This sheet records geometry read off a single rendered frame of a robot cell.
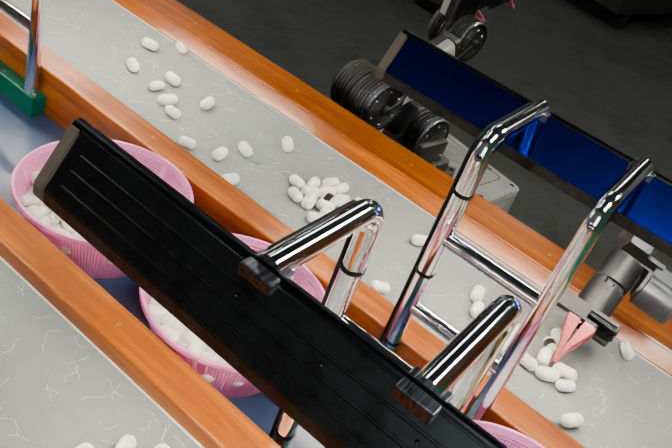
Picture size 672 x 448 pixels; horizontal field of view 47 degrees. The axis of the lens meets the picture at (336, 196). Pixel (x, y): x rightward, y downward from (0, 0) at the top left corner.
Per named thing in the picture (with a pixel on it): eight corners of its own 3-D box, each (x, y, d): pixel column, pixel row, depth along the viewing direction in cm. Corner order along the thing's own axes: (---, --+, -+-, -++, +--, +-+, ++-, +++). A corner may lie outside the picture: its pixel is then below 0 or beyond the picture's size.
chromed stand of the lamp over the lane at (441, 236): (416, 321, 127) (533, 89, 102) (519, 398, 119) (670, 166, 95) (352, 377, 112) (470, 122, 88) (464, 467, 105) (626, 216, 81)
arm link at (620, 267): (609, 248, 125) (620, 240, 119) (646, 274, 123) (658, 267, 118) (585, 281, 123) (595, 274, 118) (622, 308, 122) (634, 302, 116)
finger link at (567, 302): (569, 368, 113) (604, 318, 115) (528, 338, 115) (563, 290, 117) (564, 376, 119) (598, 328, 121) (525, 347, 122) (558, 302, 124)
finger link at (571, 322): (583, 378, 112) (619, 328, 114) (541, 348, 115) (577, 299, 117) (577, 385, 118) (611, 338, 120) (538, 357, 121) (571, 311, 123)
